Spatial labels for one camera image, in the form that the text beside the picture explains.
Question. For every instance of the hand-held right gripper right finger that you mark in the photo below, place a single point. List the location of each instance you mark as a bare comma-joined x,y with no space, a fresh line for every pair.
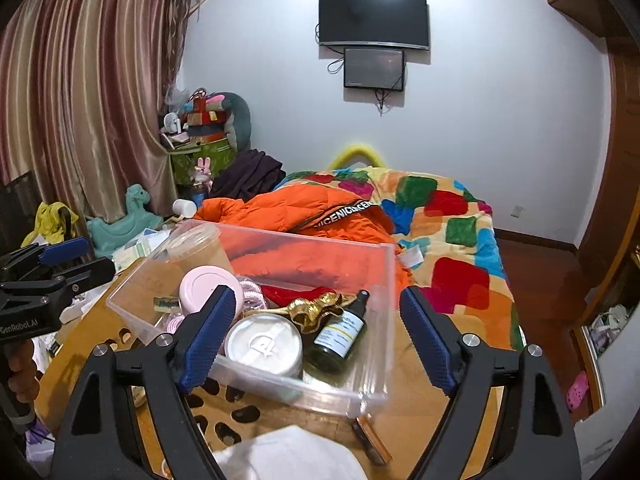
425,340

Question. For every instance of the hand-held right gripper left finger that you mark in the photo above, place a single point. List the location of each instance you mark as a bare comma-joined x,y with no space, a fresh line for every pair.
210,340

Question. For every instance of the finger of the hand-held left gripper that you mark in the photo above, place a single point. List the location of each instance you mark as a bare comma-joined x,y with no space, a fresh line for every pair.
85,272
65,251

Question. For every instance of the pink round handheld fan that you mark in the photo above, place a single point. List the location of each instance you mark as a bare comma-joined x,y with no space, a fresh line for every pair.
200,290

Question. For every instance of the white round tub lid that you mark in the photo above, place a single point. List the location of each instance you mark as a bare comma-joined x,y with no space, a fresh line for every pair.
262,347

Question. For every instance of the small olive packet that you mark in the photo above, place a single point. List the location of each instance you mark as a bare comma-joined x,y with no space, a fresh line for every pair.
165,304

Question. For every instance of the clear plastic storage box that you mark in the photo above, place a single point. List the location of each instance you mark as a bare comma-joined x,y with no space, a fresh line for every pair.
370,360

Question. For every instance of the clear jar with cream filling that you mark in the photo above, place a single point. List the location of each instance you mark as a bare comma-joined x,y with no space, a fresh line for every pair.
200,260

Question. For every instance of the red pouch with gold ribbon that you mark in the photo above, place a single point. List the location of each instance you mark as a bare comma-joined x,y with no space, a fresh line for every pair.
285,294

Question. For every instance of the green spray bottle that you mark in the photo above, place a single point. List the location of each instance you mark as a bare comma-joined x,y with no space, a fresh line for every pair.
335,345

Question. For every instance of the white cloth pouch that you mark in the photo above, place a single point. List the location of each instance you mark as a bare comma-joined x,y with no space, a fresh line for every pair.
290,455

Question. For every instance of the person's left hand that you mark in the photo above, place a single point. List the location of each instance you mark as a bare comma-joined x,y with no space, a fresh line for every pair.
22,375

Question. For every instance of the yellow cloth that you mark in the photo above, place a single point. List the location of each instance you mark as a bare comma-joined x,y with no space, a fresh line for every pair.
50,217

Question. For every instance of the stack of paper packets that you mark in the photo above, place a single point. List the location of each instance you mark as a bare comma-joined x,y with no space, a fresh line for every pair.
135,252

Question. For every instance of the teal rocking horse toy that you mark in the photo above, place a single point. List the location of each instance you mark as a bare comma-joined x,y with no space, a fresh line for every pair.
125,225

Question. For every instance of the black mesh chair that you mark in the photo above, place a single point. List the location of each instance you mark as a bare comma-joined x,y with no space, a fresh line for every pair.
17,200

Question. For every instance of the wooden desk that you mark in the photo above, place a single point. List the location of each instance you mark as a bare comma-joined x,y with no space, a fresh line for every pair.
410,430

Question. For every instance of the colourful patch blanket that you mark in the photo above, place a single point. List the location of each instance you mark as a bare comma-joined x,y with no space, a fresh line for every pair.
450,240

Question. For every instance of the small brown box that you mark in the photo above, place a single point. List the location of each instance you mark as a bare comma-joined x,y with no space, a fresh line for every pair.
372,440

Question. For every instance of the white cup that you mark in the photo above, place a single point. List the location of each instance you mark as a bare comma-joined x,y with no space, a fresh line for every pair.
184,207

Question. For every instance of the orange jacket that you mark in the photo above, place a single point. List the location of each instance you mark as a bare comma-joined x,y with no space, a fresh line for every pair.
280,210

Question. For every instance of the pink bunny toy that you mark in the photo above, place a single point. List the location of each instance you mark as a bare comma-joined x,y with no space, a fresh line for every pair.
202,167

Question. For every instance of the pink slippers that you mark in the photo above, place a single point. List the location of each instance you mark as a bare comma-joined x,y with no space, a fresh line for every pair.
577,390

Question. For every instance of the green storage box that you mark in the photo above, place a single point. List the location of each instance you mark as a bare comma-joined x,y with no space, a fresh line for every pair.
200,152

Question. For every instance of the small white fan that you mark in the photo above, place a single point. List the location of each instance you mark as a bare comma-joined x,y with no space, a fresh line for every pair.
171,122

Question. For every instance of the striped satin curtain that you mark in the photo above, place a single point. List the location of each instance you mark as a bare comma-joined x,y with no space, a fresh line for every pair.
90,85

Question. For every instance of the dark purple cloth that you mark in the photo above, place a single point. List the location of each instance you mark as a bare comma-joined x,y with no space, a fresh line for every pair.
250,172

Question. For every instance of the white shoes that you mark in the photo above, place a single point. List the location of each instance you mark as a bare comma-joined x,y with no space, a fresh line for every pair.
612,317

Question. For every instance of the white cabinet door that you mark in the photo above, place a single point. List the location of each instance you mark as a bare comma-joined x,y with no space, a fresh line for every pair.
600,440

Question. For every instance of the grey cushion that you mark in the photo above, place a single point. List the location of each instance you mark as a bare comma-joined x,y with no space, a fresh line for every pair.
242,115

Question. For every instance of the wooden wardrobe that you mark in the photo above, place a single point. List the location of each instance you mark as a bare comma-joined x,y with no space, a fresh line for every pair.
620,160

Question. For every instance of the white wall socket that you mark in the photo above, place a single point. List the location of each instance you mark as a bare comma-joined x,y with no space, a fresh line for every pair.
517,210

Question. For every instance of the small black wall monitor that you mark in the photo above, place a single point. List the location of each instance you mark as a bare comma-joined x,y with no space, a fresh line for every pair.
372,67

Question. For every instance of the large black wall monitor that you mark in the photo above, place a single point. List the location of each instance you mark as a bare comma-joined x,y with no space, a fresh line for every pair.
372,17

